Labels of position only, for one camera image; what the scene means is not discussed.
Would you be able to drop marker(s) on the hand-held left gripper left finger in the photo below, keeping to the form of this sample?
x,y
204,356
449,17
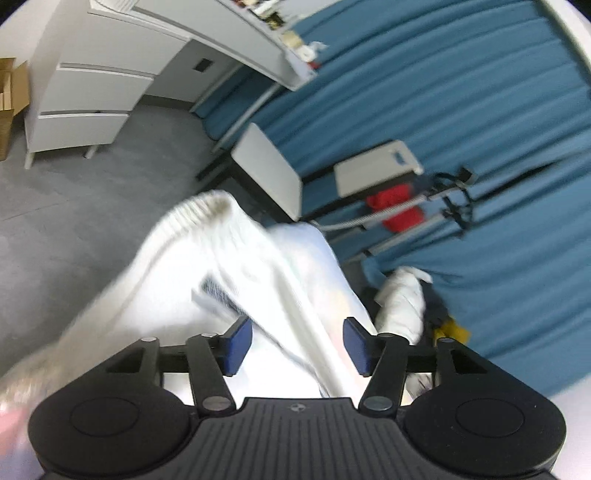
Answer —
x,y
238,344

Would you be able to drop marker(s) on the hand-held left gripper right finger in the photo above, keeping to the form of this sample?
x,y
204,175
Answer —
x,y
356,344

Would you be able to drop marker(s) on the white sweatpants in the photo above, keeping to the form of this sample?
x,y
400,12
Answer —
x,y
295,263

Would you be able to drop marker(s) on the white down jacket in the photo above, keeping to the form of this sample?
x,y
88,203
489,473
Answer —
x,y
406,300

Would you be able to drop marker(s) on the mustard yellow garment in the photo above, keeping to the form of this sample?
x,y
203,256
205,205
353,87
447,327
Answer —
x,y
455,330

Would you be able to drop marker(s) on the red cloth bundle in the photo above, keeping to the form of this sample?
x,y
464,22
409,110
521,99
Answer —
x,y
397,207

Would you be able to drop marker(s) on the grey chair seat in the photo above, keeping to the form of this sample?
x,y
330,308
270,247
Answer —
x,y
374,170

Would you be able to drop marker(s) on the blue curtain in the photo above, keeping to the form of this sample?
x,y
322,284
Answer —
x,y
415,69
517,277

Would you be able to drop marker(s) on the white folding side table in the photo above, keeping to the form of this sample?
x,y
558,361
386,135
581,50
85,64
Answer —
x,y
270,170

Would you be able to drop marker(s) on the pastel tie-dye blanket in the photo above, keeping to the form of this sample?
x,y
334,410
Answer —
x,y
9,429

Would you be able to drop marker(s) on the white dressing desk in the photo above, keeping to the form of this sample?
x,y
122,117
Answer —
x,y
101,87

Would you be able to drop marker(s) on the cardboard box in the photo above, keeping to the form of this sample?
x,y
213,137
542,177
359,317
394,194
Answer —
x,y
11,92

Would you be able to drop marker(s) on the black wall socket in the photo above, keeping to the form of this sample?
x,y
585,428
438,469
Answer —
x,y
202,64

